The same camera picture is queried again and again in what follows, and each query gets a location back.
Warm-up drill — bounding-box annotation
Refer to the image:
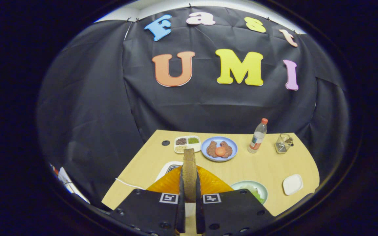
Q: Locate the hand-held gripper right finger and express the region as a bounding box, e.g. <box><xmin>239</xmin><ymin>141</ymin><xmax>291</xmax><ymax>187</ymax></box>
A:
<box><xmin>195</xmin><ymin>166</ymin><xmax>275</xmax><ymax>236</ymax></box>

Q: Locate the white toaster cable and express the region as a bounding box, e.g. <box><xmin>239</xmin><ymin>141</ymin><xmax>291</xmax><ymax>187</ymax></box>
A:
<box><xmin>115</xmin><ymin>178</ymin><xmax>145</xmax><ymax>190</ymax></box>

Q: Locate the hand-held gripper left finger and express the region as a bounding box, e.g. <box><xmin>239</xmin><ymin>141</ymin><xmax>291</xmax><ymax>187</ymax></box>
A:
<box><xmin>110</xmin><ymin>166</ymin><xmax>187</xmax><ymax>236</ymax></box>

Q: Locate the white compartment seasoning tray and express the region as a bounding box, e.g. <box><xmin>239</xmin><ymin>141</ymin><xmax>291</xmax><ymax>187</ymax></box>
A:
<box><xmin>174</xmin><ymin>135</ymin><xmax>202</xmax><ymax>154</ymax></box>

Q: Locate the light green round plate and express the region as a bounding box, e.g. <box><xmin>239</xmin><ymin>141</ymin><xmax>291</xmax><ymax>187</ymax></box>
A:
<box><xmin>230</xmin><ymin>180</ymin><xmax>269</xmax><ymax>205</ymax></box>

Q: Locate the brown meat piece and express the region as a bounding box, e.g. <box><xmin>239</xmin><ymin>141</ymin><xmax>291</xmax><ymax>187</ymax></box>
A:
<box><xmin>220</xmin><ymin>141</ymin><xmax>233</xmax><ymax>158</ymax></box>
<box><xmin>206</xmin><ymin>141</ymin><xmax>219</xmax><ymax>158</ymax></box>

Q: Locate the green lettuce leaf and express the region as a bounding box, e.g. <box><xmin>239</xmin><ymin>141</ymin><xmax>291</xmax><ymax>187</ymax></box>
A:
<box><xmin>238</xmin><ymin>185</ymin><xmax>264</xmax><ymax>203</ymax></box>

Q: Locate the blue round plate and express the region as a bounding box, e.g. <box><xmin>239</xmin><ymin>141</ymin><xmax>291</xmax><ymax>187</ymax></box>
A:
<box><xmin>201</xmin><ymin>136</ymin><xmax>238</xmax><ymax>162</ymax></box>

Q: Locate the brown bread slice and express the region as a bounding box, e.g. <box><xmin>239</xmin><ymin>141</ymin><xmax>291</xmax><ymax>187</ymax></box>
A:
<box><xmin>182</xmin><ymin>148</ymin><xmax>198</xmax><ymax>203</ymax></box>

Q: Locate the black backdrop cloth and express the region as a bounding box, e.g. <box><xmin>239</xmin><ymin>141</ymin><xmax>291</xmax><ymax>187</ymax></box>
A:
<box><xmin>36</xmin><ymin>6</ymin><xmax>350</xmax><ymax>210</ymax></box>

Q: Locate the clear plastic bottle red cap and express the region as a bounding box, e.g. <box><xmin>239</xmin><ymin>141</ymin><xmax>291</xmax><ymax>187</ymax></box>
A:
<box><xmin>247</xmin><ymin>118</ymin><xmax>269</xmax><ymax>154</ymax></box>

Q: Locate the white toaster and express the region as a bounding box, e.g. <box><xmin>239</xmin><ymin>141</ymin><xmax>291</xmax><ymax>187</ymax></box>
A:
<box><xmin>155</xmin><ymin>161</ymin><xmax>197</xmax><ymax>218</ymax></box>

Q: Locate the metal wire holder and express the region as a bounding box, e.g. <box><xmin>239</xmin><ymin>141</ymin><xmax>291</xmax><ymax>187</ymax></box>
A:
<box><xmin>275</xmin><ymin>133</ymin><xmax>294</xmax><ymax>154</ymax></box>

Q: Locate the white square plate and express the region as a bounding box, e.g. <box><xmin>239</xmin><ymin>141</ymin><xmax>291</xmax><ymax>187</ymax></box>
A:
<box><xmin>282</xmin><ymin>174</ymin><xmax>304</xmax><ymax>196</ymax></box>

